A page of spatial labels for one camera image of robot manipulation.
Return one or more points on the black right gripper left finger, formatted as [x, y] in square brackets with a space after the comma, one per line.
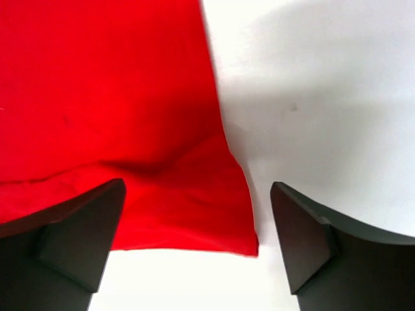
[54, 259]

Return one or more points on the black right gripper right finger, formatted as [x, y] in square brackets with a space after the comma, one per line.
[335, 262]

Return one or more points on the red t shirt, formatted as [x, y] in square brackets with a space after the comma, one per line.
[99, 90]

